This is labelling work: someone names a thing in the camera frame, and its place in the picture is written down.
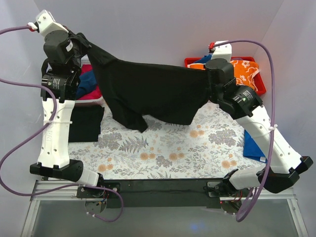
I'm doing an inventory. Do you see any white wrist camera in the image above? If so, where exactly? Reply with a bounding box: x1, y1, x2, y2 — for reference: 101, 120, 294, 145
28, 10, 69, 37
208, 40, 232, 62

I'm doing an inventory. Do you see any folded blue t shirt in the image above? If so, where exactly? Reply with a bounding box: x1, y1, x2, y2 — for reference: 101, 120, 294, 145
243, 130, 267, 163

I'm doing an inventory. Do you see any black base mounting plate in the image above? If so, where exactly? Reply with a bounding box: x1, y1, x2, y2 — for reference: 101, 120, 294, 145
76, 178, 253, 210

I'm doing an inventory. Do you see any folded black t shirt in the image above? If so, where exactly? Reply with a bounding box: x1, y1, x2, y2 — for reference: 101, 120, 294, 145
68, 105, 105, 143

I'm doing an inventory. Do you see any red plastic bin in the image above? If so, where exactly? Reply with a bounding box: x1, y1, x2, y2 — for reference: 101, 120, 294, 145
184, 56, 267, 97

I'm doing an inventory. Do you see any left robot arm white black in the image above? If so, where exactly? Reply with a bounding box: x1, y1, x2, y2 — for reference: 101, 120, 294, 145
30, 30, 105, 198

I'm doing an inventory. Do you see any magenta t shirt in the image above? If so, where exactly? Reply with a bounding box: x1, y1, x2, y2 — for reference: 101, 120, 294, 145
77, 64, 104, 104

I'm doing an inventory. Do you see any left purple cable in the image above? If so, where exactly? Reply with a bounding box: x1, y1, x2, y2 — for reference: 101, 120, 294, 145
0, 24, 124, 223

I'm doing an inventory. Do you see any floral patterned table mat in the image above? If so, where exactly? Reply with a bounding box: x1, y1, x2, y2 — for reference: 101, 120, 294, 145
68, 103, 264, 179

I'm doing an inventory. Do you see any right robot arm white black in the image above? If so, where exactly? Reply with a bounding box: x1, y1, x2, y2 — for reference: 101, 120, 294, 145
204, 58, 313, 196

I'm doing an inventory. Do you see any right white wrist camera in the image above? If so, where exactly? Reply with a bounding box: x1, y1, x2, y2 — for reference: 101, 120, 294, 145
208, 40, 232, 62

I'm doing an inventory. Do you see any aluminium frame rail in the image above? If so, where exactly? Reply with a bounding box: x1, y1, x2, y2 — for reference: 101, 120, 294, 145
22, 181, 308, 237

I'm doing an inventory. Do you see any black t shirt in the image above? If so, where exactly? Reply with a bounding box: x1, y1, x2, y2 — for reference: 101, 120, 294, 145
87, 43, 209, 132
68, 105, 105, 143

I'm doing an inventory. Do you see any white plastic laundry basket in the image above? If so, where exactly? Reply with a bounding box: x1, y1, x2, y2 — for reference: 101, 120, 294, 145
74, 58, 105, 107

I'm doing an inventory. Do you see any navy blue t shirt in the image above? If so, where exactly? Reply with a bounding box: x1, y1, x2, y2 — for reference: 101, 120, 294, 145
76, 71, 101, 100

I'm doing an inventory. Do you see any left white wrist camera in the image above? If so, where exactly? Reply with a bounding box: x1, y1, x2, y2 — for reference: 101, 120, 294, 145
28, 10, 69, 37

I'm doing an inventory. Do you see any orange floral cloth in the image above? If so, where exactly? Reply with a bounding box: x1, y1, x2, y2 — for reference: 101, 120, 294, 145
187, 59, 261, 92

